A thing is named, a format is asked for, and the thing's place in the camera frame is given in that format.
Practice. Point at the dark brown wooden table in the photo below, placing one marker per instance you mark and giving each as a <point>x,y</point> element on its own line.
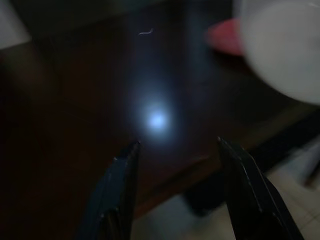
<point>75,100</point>

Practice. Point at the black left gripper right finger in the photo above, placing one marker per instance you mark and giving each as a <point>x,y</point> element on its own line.
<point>252,200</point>

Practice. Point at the white round bowl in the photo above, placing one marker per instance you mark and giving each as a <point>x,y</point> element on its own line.
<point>282,42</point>

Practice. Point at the pink round plate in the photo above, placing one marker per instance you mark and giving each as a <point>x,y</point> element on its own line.
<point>223,37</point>

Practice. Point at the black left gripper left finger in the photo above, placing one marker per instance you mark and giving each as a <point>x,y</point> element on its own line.
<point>115,200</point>

